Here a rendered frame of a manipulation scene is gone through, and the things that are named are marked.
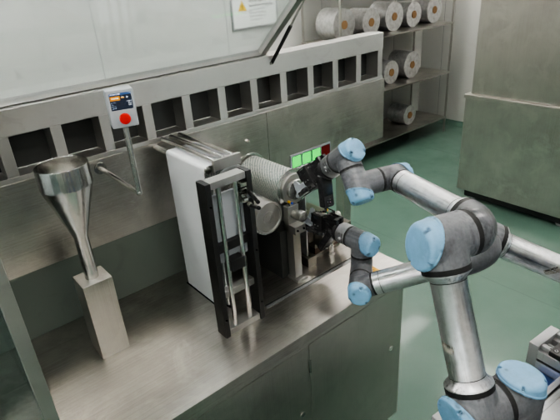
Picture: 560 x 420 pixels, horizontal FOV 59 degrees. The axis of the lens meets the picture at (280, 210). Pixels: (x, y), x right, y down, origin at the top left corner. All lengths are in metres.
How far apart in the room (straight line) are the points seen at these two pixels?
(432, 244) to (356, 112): 1.39
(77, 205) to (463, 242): 0.99
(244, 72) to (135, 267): 0.84
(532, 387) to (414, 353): 1.63
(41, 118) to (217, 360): 0.90
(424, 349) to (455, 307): 1.77
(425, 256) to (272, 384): 0.77
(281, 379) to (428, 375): 1.27
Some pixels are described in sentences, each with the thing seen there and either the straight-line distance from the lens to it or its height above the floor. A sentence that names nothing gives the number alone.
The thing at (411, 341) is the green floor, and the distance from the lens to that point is 3.03.
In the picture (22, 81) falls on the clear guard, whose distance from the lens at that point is 1.60.
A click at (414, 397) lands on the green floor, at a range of 2.73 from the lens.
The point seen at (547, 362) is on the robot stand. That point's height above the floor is 0.73.
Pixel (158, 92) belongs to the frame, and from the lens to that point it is 1.79.
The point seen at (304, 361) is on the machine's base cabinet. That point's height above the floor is 0.76.
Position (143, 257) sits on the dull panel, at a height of 1.03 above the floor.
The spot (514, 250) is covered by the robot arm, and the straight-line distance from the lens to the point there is 1.73.
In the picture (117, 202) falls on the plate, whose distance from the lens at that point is 1.81.
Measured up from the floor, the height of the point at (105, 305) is 1.08.
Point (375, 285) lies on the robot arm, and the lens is 1.61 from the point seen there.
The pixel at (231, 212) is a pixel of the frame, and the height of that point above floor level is 1.31.
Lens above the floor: 1.97
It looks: 26 degrees down
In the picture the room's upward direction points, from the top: 4 degrees counter-clockwise
